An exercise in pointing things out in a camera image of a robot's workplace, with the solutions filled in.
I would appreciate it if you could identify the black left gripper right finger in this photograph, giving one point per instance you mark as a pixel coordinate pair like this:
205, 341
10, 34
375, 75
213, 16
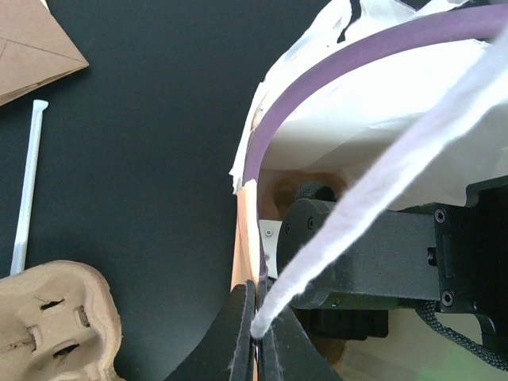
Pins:
286, 353

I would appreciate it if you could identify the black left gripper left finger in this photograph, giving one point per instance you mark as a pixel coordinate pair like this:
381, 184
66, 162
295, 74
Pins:
226, 352

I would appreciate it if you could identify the cardboard cup carrier stack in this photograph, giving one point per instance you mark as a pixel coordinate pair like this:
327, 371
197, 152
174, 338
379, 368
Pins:
58, 322

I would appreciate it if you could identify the yellow paper takeout bag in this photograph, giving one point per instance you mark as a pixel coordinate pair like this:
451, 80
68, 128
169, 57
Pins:
343, 93

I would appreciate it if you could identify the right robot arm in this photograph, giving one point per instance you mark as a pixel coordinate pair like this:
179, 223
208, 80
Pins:
448, 263

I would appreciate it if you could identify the white wrapped straw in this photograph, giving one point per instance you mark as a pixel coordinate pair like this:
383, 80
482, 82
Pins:
23, 223

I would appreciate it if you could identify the brown flat paper bag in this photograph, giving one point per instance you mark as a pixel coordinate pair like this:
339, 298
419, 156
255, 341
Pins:
35, 50

